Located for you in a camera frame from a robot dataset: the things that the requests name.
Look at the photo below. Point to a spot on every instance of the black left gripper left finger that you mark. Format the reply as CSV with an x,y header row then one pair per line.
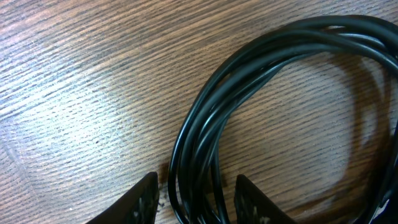
x,y
137,206

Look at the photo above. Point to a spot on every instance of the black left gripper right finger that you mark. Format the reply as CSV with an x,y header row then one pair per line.
x,y
254,207

